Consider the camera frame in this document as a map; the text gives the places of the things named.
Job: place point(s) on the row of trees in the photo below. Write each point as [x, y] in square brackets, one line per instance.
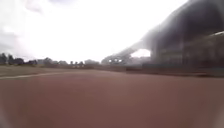
[46, 62]

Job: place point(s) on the red running track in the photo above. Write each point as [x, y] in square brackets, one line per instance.
[110, 100]

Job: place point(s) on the grandstand building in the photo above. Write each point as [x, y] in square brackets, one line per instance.
[186, 40]

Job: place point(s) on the pale kerb strip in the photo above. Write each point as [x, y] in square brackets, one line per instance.
[30, 75]

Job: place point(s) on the grass field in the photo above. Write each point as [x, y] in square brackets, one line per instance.
[23, 70]

